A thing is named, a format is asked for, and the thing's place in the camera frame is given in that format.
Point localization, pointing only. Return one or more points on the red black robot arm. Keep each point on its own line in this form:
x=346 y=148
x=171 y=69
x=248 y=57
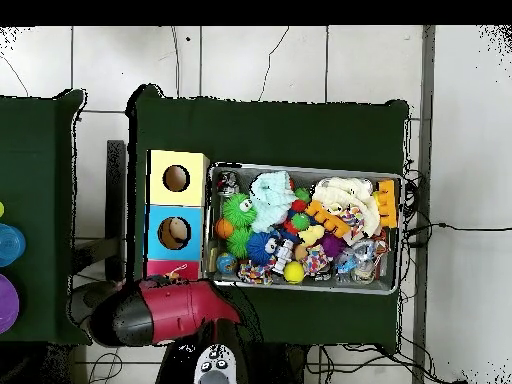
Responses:
x=180 y=308

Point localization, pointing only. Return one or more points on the wooden three-hole box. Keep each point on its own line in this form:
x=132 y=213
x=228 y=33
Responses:
x=192 y=240

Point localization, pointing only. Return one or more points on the light blue muslin cloth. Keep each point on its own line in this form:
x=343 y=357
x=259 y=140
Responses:
x=272 y=200

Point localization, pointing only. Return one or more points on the green puffer toy with eyes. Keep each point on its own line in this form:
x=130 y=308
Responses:
x=236 y=212

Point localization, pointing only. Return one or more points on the blue puffer toy with eyes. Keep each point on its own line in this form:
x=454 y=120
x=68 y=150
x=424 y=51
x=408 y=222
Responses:
x=258 y=248

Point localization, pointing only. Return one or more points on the small orange basketball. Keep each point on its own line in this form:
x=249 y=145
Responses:
x=224 y=228

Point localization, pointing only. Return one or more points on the silver robot toy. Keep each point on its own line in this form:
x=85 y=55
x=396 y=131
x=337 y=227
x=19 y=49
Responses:
x=283 y=254

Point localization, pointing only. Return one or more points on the small globe ball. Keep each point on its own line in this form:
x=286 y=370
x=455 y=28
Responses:
x=226 y=264

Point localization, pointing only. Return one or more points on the yellow ball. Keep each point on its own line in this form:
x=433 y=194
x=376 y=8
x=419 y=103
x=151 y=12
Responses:
x=294 y=272

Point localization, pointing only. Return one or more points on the long orange plastic toy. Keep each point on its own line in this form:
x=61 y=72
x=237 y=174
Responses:
x=328 y=220

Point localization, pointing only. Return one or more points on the dark green tablecloth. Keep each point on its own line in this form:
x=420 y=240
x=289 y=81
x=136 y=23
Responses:
x=40 y=160
x=260 y=132

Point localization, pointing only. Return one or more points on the cream muslin cloth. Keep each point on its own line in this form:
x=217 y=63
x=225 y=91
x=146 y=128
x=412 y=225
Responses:
x=340 y=192

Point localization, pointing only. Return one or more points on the black stand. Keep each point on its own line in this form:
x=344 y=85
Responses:
x=116 y=180

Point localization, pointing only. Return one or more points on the blue round lid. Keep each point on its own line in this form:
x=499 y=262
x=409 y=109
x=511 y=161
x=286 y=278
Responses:
x=10 y=244

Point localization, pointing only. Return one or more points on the purple round lid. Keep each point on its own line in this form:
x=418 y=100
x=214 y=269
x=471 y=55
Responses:
x=7 y=304

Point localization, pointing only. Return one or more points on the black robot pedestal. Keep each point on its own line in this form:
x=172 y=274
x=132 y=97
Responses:
x=280 y=368

